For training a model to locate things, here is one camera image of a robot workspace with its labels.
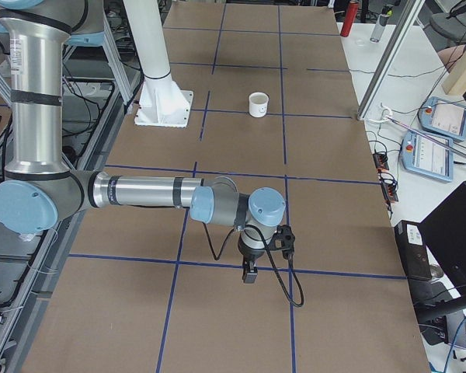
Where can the upper teach pendant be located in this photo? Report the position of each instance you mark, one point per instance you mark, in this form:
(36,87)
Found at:
(443,117)

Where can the aluminium frame post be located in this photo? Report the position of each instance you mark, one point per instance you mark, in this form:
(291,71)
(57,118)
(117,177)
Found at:
(405,22)

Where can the upper orange connector board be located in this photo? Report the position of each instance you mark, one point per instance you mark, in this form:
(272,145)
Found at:
(381,161)

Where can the black laptop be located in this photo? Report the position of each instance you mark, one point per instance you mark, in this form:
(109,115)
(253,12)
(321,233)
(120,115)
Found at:
(444,233)

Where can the white pedestal column with base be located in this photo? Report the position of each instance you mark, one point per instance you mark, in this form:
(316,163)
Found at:
(162,103)

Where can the black box device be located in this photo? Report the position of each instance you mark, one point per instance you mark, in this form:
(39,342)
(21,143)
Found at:
(412,251)

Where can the grey water bottle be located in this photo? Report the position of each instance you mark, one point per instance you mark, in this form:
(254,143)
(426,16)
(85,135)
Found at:
(381,23)

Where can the lower teach pendant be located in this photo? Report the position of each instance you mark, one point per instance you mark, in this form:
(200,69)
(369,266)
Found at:
(428,157)

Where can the teach pendant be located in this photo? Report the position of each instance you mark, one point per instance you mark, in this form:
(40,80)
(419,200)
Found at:
(428,157)
(443,117)

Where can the aluminium frame rail left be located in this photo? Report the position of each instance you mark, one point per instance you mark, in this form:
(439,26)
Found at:
(29,273)

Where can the white smiley face mug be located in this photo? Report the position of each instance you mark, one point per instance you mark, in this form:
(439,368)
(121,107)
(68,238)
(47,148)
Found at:
(258,104)

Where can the red bottle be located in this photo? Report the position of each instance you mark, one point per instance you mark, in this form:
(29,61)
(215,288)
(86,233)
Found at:
(350,15)

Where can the orange connector board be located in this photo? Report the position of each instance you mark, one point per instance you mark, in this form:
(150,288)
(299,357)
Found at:
(381,161)
(389,192)

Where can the lower orange connector board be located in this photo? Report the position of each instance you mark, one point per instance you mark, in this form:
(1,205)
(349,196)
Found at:
(389,192)

